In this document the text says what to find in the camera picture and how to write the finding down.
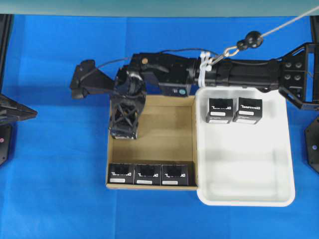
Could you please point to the black dynamixel box tray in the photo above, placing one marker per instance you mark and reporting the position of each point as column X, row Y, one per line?
column 220, row 110
column 248, row 110

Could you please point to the black Dynamixel box tray left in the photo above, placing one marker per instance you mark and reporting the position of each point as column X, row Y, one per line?
column 220, row 110

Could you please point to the black Dynamixel box tray right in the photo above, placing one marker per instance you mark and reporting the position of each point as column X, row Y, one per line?
column 248, row 110

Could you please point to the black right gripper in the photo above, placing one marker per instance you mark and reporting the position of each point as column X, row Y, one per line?
column 129, row 89

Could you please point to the black dynamixel box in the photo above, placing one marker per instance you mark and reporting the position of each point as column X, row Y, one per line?
column 176, row 175
column 121, row 173
column 147, row 174
column 120, row 134

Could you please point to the white cable ties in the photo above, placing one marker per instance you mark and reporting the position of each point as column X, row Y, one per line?
column 205, row 63

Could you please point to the brown cardboard box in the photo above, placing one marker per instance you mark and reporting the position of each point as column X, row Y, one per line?
column 166, row 135

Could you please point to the black right frame post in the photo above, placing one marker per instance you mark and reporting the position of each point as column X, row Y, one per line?
column 314, row 20

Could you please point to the blue table cloth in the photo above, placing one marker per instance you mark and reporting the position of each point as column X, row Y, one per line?
column 53, row 185

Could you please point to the black frame post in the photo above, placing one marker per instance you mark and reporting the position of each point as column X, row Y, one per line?
column 5, row 29
column 314, row 20

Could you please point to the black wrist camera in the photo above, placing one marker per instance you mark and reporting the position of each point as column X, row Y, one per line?
column 89, row 80

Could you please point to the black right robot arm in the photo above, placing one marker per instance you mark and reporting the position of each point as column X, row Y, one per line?
column 175, row 75

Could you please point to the white plastic tray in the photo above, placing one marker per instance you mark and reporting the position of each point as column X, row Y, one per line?
column 242, row 164

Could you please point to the black left frame post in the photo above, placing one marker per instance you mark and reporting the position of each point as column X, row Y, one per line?
column 5, row 29

